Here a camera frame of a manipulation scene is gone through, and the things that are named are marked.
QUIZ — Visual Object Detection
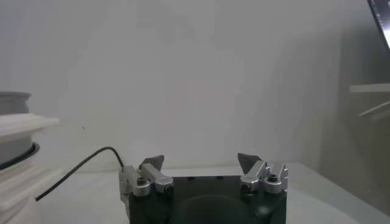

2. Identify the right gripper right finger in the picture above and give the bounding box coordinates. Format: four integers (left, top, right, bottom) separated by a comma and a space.
237, 152, 289, 195

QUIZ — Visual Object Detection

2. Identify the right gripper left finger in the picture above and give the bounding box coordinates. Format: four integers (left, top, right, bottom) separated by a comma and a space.
118, 154, 174, 198

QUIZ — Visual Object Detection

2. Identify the white electric pot base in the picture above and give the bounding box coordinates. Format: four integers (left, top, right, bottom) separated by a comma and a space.
0, 142, 63, 224

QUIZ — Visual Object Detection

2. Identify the white side table with laptop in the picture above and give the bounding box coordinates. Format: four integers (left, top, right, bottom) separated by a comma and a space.
349, 83, 390, 121

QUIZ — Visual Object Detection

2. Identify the black pot power cable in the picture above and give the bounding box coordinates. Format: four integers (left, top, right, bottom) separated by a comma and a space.
35, 146, 125, 201

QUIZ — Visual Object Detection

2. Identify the open black laptop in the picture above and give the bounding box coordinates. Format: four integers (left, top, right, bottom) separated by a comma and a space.
367, 0, 390, 51

